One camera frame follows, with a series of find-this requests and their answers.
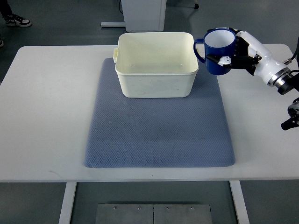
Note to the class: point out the person in dark trousers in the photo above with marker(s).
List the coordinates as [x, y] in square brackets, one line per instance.
[5, 8]

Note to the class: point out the left white table leg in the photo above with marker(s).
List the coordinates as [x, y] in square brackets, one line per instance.
[67, 204]

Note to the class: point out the right white table leg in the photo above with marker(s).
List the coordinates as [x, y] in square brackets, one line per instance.
[239, 203]

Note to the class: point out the cream plastic box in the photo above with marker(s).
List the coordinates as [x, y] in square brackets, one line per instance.
[156, 64]

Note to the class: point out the white pedestal cabinet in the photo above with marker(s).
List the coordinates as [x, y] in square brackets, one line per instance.
[140, 16]

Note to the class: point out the blue-grey textured mat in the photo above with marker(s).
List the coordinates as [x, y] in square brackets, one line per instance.
[189, 132]

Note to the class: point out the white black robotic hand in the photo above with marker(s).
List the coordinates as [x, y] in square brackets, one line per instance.
[257, 60]

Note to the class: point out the blue mug white inside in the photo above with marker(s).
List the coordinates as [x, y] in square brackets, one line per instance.
[217, 42]

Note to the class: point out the white table leg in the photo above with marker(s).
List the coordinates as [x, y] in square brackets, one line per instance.
[239, 203]
[67, 204]

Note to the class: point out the black white sneaker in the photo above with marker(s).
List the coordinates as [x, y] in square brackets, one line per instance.
[17, 21]

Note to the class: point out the grey metal floor plate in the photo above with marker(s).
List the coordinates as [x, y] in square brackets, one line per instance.
[153, 214]

